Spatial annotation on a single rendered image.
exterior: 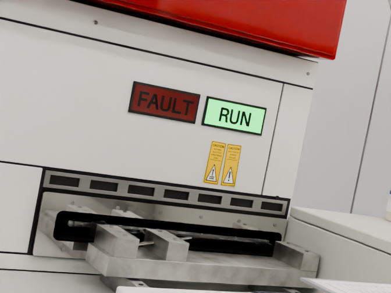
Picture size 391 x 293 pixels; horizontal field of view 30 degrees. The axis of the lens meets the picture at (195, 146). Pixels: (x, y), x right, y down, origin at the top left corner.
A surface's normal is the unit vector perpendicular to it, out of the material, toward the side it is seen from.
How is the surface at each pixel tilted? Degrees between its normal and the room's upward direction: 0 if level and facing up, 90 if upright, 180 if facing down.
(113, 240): 90
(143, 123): 90
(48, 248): 90
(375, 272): 90
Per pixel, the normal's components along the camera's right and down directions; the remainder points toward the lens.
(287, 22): 0.48, 0.14
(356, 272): -0.86, -0.14
